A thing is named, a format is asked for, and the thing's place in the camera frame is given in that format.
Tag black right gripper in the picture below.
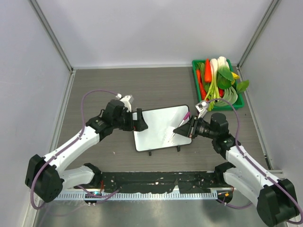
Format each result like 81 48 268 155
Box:
174 115 217 139

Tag large orange carrot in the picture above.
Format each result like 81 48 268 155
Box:
204 59 212 83

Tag magenta capped white marker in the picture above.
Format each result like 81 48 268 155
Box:
168 112 190 142

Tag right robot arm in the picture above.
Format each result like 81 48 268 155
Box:
173 113 303 227

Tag red chili pepper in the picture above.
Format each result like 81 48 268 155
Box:
218 88 224 98

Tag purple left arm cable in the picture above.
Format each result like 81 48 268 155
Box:
32 89 121 210

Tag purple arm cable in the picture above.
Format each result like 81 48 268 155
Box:
32 89 121 210
205 98 299 224

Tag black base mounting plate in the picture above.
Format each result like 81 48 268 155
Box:
102 171 230 194

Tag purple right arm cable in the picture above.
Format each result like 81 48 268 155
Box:
205 98 299 224

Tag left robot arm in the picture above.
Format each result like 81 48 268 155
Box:
25 98 148 203

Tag white whiteboard black frame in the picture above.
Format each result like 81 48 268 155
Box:
134 105 192 152

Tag yellow pepper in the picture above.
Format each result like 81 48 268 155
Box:
232 72 240 85

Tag white green bok choy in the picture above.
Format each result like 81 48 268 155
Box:
210 56 235 90

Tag green plastic vegetable bin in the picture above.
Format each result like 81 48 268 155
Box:
192 60 244 111

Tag small orange carrot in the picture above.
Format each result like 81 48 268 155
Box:
196 69 206 100

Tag green celery stalks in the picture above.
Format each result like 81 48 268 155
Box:
205 79 220 111

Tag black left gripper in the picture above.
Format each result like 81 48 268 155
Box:
113 108 148 131

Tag white slotted cable duct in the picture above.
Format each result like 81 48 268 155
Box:
55 190 218 201

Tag pale green bok choy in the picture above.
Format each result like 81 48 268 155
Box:
214 86 238 107

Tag green leaf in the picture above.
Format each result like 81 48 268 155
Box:
236 80 250 94

